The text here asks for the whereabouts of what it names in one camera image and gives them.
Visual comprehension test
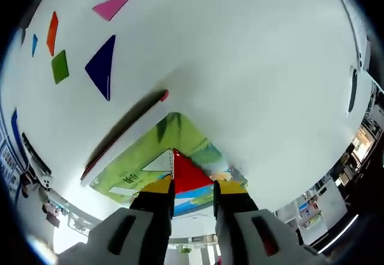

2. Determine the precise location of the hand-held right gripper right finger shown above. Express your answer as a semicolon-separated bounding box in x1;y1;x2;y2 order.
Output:
212;180;331;265

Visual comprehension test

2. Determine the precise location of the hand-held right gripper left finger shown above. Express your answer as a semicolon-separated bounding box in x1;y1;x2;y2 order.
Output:
56;176;176;265

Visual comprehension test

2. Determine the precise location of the red triangle tangram piece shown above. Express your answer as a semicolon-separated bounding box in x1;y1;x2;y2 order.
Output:
172;147;215;195

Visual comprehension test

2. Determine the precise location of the colourful tangram puzzle box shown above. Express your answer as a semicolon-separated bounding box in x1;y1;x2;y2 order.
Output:
89;112;248;218

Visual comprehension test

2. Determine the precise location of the dark blue triangle tangram piece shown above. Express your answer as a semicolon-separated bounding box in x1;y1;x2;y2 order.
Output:
84;34;116;102

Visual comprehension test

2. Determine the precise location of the green square tangram piece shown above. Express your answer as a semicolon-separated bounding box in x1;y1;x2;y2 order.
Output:
50;49;70;85

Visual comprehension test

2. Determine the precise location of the orange parallelogram tangram piece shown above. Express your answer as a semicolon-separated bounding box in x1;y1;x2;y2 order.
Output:
46;10;59;58

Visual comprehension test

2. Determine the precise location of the pink triangle tangram piece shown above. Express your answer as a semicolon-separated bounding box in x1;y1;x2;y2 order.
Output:
92;0;135;22

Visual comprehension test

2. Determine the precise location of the white and black desk device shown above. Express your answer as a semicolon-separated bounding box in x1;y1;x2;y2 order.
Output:
21;131;53;192

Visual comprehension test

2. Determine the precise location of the white lid with red edge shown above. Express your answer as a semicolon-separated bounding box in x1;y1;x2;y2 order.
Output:
79;89;170;187

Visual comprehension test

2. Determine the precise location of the small black device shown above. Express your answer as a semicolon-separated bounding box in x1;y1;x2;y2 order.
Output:
347;68;359;115

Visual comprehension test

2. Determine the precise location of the blue wall poster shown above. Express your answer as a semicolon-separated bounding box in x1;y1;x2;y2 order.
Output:
0;108;31;194

